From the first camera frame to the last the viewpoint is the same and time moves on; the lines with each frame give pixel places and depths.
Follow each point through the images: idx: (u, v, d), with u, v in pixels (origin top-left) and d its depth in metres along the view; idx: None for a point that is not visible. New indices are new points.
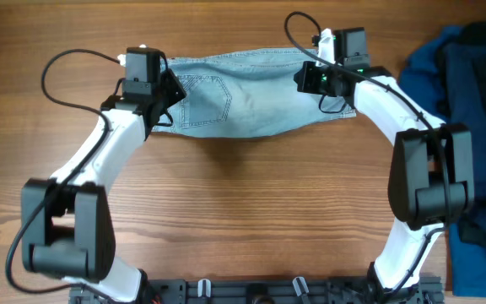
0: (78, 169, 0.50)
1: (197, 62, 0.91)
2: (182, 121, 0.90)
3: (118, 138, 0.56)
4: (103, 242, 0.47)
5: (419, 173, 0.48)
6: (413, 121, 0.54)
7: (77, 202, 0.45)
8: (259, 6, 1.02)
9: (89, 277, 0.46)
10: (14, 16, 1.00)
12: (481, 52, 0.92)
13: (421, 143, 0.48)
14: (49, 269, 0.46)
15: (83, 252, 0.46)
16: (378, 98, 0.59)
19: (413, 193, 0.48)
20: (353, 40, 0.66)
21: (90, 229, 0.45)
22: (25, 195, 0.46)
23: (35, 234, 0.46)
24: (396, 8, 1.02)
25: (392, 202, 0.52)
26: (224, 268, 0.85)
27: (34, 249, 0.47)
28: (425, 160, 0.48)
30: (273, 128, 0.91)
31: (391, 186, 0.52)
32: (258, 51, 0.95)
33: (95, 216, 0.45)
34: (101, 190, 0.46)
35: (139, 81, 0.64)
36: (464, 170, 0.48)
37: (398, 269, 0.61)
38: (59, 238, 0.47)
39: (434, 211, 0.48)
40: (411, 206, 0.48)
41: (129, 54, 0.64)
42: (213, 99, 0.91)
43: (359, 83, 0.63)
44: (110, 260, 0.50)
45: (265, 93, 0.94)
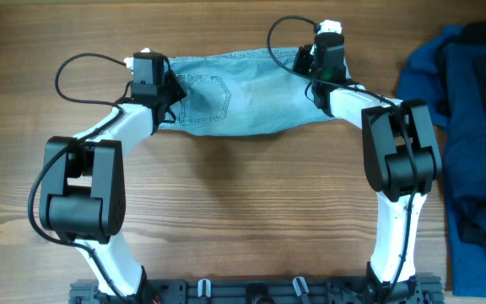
0: (98, 132, 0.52)
1: (197, 62, 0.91)
2: (181, 117, 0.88)
3: (131, 121, 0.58)
4: (118, 196, 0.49)
5: (387, 142, 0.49)
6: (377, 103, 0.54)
7: (96, 154, 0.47)
8: (259, 5, 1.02)
9: (102, 230, 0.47)
10: (14, 16, 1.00)
12: (481, 52, 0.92)
13: (385, 116, 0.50)
14: (63, 223, 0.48)
15: (97, 203, 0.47)
16: (348, 98, 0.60)
19: (384, 165, 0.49)
20: (332, 54, 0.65)
21: (107, 180, 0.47)
22: (49, 149, 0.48)
23: (56, 186, 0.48)
24: (396, 7, 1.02)
25: (369, 177, 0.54)
26: (224, 268, 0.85)
27: (51, 203, 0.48)
28: (390, 132, 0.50)
30: (272, 125, 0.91)
31: (367, 162, 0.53)
32: (258, 51, 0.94)
33: (112, 167, 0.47)
34: (119, 143, 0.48)
35: (145, 84, 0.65)
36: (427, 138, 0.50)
37: (390, 258, 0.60)
38: (75, 192, 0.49)
39: (405, 181, 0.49)
40: (384, 175, 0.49)
41: (136, 58, 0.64)
42: (213, 96, 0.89)
43: (332, 92, 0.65)
44: (121, 218, 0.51)
45: (266, 89, 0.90)
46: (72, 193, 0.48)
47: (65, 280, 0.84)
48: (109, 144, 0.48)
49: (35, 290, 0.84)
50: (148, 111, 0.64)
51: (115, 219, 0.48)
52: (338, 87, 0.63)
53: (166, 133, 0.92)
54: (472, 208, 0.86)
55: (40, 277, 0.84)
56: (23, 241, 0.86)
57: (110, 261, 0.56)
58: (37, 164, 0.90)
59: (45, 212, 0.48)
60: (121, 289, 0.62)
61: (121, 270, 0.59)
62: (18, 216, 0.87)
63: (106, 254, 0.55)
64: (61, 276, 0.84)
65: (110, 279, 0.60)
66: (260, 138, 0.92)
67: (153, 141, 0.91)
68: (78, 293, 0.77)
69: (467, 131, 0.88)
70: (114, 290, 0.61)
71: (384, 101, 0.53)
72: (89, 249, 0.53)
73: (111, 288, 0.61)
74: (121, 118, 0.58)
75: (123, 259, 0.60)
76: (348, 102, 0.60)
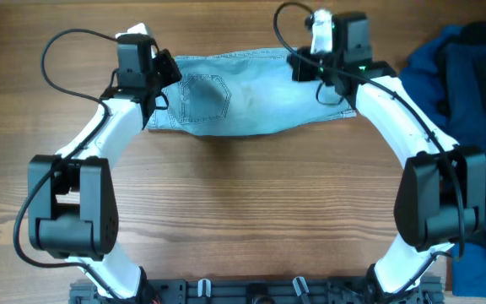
0: (82, 146, 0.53)
1: (197, 59, 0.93)
2: (181, 116, 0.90)
3: (116, 123, 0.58)
4: (106, 214, 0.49)
5: (430, 198, 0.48)
6: (424, 139, 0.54)
7: (83, 174, 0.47)
8: (258, 6, 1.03)
9: (94, 250, 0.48)
10: (15, 17, 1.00)
12: (481, 52, 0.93)
13: (433, 170, 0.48)
14: (56, 244, 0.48)
15: (88, 223, 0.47)
16: (387, 107, 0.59)
19: (423, 219, 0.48)
20: (356, 31, 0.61)
21: (96, 199, 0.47)
22: (32, 170, 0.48)
23: (41, 208, 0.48)
24: (395, 7, 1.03)
25: (400, 220, 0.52)
26: (224, 268, 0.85)
27: (39, 224, 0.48)
28: (436, 190, 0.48)
30: (272, 125, 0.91)
31: (399, 207, 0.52)
32: (258, 51, 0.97)
33: (100, 187, 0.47)
34: (105, 160, 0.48)
35: (132, 73, 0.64)
36: (477, 192, 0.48)
37: (399, 278, 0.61)
38: (65, 212, 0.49)
39: (445, 235, 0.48)
40: (420, 231, 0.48)
41: (120, 46, 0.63)
42: (213, 94, 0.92)
43: (361, 85, 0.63)
44: (113, 235, 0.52)
45: (265, 88, 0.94)
46: (62, 214, 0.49)
47: (65, 280, 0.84)
48: (95, 164, 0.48)
49: (34, 290, 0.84)
50: (136, 106, 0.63)
51: (106, 237, 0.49)
52: (377, 88, 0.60)
53: (166, 132, 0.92)
54: None
55: (40, 277, 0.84)
56: (23, 241, 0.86)
57: (107, 273, 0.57)
58: None
59: (35, 232, 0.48)
60: (120, 293, 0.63)
61: (121, 279, 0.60)
62: None
63: (101, 268, 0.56)
64: (62, 276, 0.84)
65: (108, 287, 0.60)
66: (260, 136, 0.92)
67: (154, 141, 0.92)
68: (78, 292, 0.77)
69: (467, 131, 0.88)
70: (112, 294, 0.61)
71: (432, 141, 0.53)
72: (85, 264, 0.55)
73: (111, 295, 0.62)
74: (107, 121, 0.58)
75: (122, 268, 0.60)
76: (386, 113, 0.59)
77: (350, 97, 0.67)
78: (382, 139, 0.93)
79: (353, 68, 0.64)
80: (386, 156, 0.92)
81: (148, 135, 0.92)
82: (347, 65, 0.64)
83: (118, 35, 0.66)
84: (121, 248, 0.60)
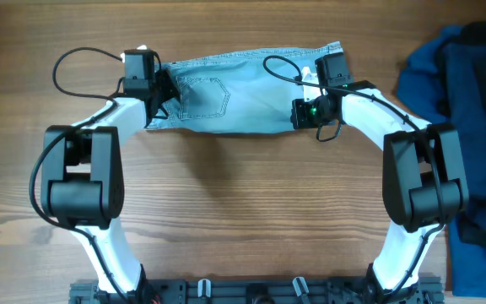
0: (94, 120, 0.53)
1: (196, 66, 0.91)
2: (180, 112, 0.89)
3: (125, 111, 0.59)
4: (116, 180, 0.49)
5: (410, 172, 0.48)
6: (400, 124, 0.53)
7: (94, 138, 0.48)
8: (258, 5, 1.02)
9: (103, 214, 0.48)
10: (14, 16, 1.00)
12: (482, 52, 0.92)
13: (409, 143, 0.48)
14: (65, 209, 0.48)
15: (97, 187, 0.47)
16: (365, 109, 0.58)
19: (408, 196, 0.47)
20: (335, 63, 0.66)
21: (106, 164, 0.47)
22: (47, 136, 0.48)
23: (55, 171, 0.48)
24: (396, 6, 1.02)
25: (387, 204, 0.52)
26: (224, 268, 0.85)
27: (51, 187, 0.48)
28: (413, 163, 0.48)
30: (272, 127, 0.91)
31: (386, 189, 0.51)
32: (258, 51, 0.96)
33: (110, 151, 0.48)
34: (115, 129, 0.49)
35: (137, 78, 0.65)
36: (453, 166, 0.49)
37: (397, 270, 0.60)
38: (75, 177, 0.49)
39: (431, 212, 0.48)
40: (407, 208, 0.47)
41: (126, 55, 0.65)
42: (212, 94, 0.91)
43: (344, 97, 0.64)
44: (121, 202, 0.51)
45: (265, 91, 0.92)
46: (72, 179, 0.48)
47: (65, 279, 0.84)
48: (106, 131, 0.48)
49: (35, 290, 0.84)
50: (140, 103, 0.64)
51: (114, 203, 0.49)
52: (353, 94, 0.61)
53: (165, 133, 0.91)
54: (472, 208, 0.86)
55: (40, 277, 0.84)
56: (22, 241, 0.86)
57: (110, 250, 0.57)
58: None
59: (47, 198, 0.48)
60: (120, 282, 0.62)
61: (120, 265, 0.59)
62: (18, 216, 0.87)
63: (105, 243, 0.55)
64: (61, 276, 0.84)
65: (109, 273, 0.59)
66: (260, 136, 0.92)
67: (153, 141, 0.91)
68: (78, 292, 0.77)
69: (467, 130, 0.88)
70: (114, 284, 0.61)
71: (407, 122, 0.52)
72: (90, 236, 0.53)
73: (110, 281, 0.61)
74: (116, 109, 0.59)
75: (123, 252, 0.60)
76: (366, 115, 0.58)
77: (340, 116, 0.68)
78: None
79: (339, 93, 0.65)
80: None
81: (147, 136, 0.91)
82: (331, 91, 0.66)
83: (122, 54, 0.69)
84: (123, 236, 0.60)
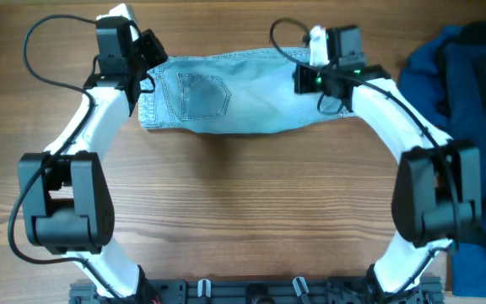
0: (69, 141, 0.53)
1: (197, 60, 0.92)
2: (181, 112, 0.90)
3: (102, 115, 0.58)
4: (101, 208, 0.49)
5: (426, 193, 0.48)
6: (418, 135, 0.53)
7: (73, 170, 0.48)
8: (258, 5, 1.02)
9: (94, 243, 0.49)
10: (14, 16, 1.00)
12: (481, 52, 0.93)
13: (427, 164, 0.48)
14: (54, 241, 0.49)
15: (83, 218, 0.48)
16: (381, 109, 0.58)
19: (420, 215, 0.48)
20: (347, 40, 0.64)
21: (89, 194, 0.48)
22: (22, 169, 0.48)
23: (35, 205, 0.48)
24: (396, 6, 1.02)
25: (396, 218, 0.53)
26: (224, 268, 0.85)
27: (35, 221, 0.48)
28: (430, 184, 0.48)
30: (273, 125, 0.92)
31: (396, 203, 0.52)
32: (258, 51, 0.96)
33: (92, 181, 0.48)
34: (95, 156, 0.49)
35: (115, 57, 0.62)
36: (470, 186, 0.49)
37: (399, 276, 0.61)
38: (58, 208, 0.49)
39: (442, 230, 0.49)
40: (418, 226, 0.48)
41: (98, 30, 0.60)
42: (213, 93, 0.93)
43: (356, 87, 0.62)
44: (110, 225, 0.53)
45: (265, 89, 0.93)
46: (56, 210, 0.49)
47: (65, 280, 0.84)
48: (86, 159, 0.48)
49: (34, 290, 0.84)
50: (121, 93, 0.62)
51: (104, 230, 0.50)
52: (369, 88, 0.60)
53: (165, 133, 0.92)
54: None
55: (40, 277, 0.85)
56: (23, 241, 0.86)
57: (106, 269, 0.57)
58: None
59: (32, 230, 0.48)
60: (120, 291, 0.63)
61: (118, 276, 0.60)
62: (18, 216, 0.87)
63: (99, 262, 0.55)
64: (61, 276, 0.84)
65: (107, 284, 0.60)
66: (260, 136, 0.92)
67: (153, 141, 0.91)
68: (78, 293, 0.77)
69: (467, 131, 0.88)
70: (112, 293, 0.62)
71: (425, 136, 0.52)
72: (83, 259, 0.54)
73: (110, 291, 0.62)
74: (93, 111, 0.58)
75: (121, 264, 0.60)
76: (380, 114, 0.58)
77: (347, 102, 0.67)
78: None
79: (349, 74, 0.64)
80: (387, 156, 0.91)
81: (148, 137, 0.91)
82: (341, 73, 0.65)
83: (99, 19, 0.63)
84: (118, 246, 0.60)
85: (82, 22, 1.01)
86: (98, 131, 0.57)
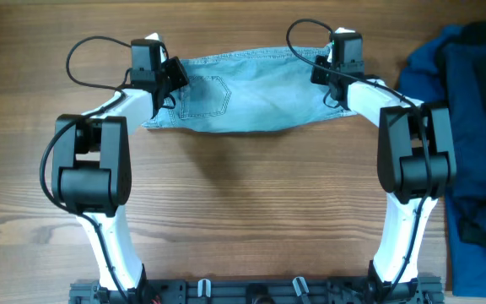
0: (104, 109, 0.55)
1: (197, 63, 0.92)
2: (181, 111, 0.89)
3: (132, 101, 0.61)
4: (124, 167, 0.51)
5: (402, 143, 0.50)
6: (396, 101, 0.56)
7: (104, 127, 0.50)
8: (259, 5, 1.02)
9: (111, 201, 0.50)
10: (14, 16, 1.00)
12: (481, 52, 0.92)
13: (403, 116, 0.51)
14: (75, 194, 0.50)
15: (105, 173, 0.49)
16: (366, 93, 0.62)
19: (398, 165, 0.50)
20: (351, 48, 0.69)
21: (116, 153, 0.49)
22: (59, 124, 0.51)
23: (65, 158, 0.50)
24: (396, 5, 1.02)
25: (381, 175, 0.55)
26: (224, 268, 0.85)
27: (62, 174, 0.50)
28: (407, 135, 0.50)
30: (273, 124, 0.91)
31: (380, 159, 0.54)
32: (257, 51, 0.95)
33: (118, 140, 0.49)
34: (124, 119, 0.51)
35: (144, 70, 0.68)
36: (445, 140, 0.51)
37: (395, 259, 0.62)
38: (84, 165, 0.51)
39: (418, 182, 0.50)
40: (396, 176, 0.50)
41: (132, 48, 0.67)
42: (213, 92, 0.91)
43: (349, 85, 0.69)
44: (128, 190, 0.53)
45: (266, 88, 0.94)
46: (83, 165, 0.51)
47: (65, 279, 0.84)
48: (115, 120, 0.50)
49: (35, 290, 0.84)
50: (148, 94, 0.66)
51: (122, 189, 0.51)
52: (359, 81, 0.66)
53: (165, 133, 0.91)
54: (472, 208, 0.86)
55: (40, 276, 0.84)
56: (22, 241, 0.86)
57: (115, 239, 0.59)
58: (37, 163, 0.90)
59: (57, 185, 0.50)
60: (121, 279, 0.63)
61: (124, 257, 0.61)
62: (18, 216, 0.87)
63: (110, 232, 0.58)
64: (61, 276, 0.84)
65: (111, 266, 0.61)
66: (260, 136, 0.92)
67: (153, 141, 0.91)
68: (78, 293, 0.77)
69: (467, 131, 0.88)
70: (114, 278, 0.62)
71: (403, 100, 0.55)
72: (96, 223, 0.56)
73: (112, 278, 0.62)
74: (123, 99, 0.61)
75: (126, 244, 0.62)
76: (366, 98, 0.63)
77: (343, 102, 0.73)
78: None
79: (347, 79, 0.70)
80: None
81: (148, 137, 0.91)
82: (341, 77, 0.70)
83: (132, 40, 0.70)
84: (128, 236, 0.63)
85: (80, 21, 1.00)
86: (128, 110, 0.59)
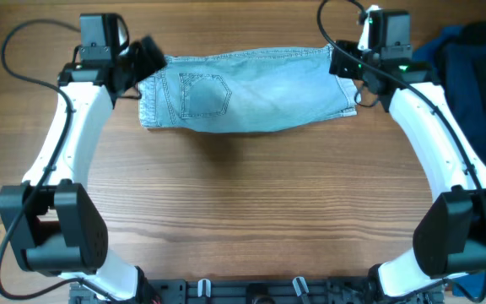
0: (51, 166, 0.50)
1: (197, 61, 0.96)
2: (181, 111, 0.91)
3: (82, 127, 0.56)
4: (92, 232, 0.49)
5: (458, 239, 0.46)
6: (460, 169, 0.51)
7: (58, 204, 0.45)
8: (258, 6, 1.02)
9: (87, 268, 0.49)
10: (15, 17, 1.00)
12: (480, 52, 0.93)
13: (468, 211, 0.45)
14: (49, 269, 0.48)
15: (74, 250, 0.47)
16: (425, 124, 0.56)
19: (447, 259, 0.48)
20: (395, 28, 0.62)
21: (78, 228, 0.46)
22: (2, 208, 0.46)
23: (23, 239, 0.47)
24: (396, 6, 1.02)
25: (420, 248, 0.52)
26: (224, 268, 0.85)
27: (25, 252, 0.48)
28: (465, 232, 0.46)
30: (273, 123, 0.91)
31: (424, 236, 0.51)
32: (257, 51, 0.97)
33: (78, 219, 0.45)
34: (79, 188, 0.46)
35: (96, 46, 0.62)
36: None
37: (402, 288, 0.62)
38: (50, 239, 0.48)
39: (464, 272, 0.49)
40: (441, 267, 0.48)
41: (82, 18, 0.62)
42: (213, 93, 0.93)
43: (400, 90, 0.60)
44: (102, 242, 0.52)
45: (264, 87, 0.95)
46: (48, 239, 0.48)
47: (65, 280, 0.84)
48: (69, 192, 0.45)
49: (34, 290, 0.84)
50: (101, 89, 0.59)
51: (95, 252, 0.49)
52: (418, 96, 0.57)
53: (165, 133, 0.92)
54: None
55: (40, 277, 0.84)
56: None
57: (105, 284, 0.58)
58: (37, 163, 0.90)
59: (23, 260, 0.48)
60: (119, 295, 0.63)
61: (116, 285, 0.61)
62: None
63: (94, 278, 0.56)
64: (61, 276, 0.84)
65: (106, 293, 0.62)
66: (260, 135, 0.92)
67: (153, 141, 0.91)
68: (79, 292, 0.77)
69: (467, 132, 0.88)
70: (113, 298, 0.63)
71: (468, 174, 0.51)
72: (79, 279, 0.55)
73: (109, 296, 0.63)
74: (71, 124, 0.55)
75: (119, 274, 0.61)
76: (421, 129, 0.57)
77: (384, 97, 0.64)
78: (383, 139, 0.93)
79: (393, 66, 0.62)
80: (386, 156, 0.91)
81: (148, 137, 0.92)
82: (385, 63, 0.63)
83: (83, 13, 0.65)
84: (115, 254, 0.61)
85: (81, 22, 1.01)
86: (79, 142, 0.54)
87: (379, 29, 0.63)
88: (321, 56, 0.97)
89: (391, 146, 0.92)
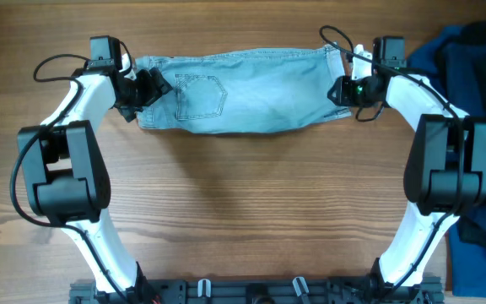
0: (63, 114, 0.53)
1: (193, 62, 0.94)
2: (178, 112, 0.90)
3: (91, 96, 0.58)
4: (99, 171, 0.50)
5: (437, 153, 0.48)
6: (440, 110, 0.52)
7: (68, 135, 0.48)
8: (259, 5, 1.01)
9: (92, 205, 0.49)
10: (14, 16, 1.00)
12: (481, 52, 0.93)
13: (445, 127, 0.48)
14: (55, 205, 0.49)
15: (82, 181, 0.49)
16: (412, 92, 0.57)
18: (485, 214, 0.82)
19: (428, 175, 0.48)
20: (393, 45, 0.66)
21: (86, 158, 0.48)
22: (21, 139, 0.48)
23: (36, 172, 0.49)
24: (397, 5, 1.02)
25: (406, 184, 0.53)
26: (224, 268, 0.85)
27: (37, 189, 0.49)
28: (444, 147, 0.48)
30: (270, 124, 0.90)
31: (409, 167, 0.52)
32: (255, 51, 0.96)
33: (87, 146, 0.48)
34: (89, 122, 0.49)
35: (103, 58, 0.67)
36: (482, 160, 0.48)
37: (402, 263, 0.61)
38: (58, 175, 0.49)
39: (445, 197, 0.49)
40: (424, 186, 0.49)
41: (91, 40, 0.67)
42: (207, 93, 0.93)
43: (394, 77, 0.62)
44: (108, 190, 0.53)
45: (260, 89, 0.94)
46: (56, 178, 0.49)
47: (65, 280, 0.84)
48: (79, 125, 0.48)
49: (35, 290, 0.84)
50: (106, 78, 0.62)
51: (102, 192, 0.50)
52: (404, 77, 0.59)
53: (165, 133, 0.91)
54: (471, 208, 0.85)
55: (40, 276, 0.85)
56: (23, 241, 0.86)
57: (104, 246, 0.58)
58: None
59: (35, 198, 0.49)
60: (118, 282, 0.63)
61: (116, 259, 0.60)
62: (18, 216, 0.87)
63: (98, 237, 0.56)
64: (61, 276, 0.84)
65: (105, 270, 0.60)
66: (260, 136, 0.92)
67: (153, 141, 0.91)
68: (78, 292, 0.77)
69: None
70: (111, 282, 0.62)
71: (448, 110, 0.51)
72: (82, 230, 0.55)
73: (109, 281, 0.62)
74: (82, 93, 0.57)
75: (117, 248, 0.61)
76: (408, 94, 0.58)
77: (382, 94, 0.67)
78: (383, 139, 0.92)
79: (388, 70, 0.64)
80: (386, 156, 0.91)
81: (148, 137, 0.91)
82: (383, 70, 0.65)
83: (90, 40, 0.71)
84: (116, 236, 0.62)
85: (80, 21, 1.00)
86: (89, 105, 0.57)
87: (379, 47, 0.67)
88: (319, 56, 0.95)
89: (392, 145, 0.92)
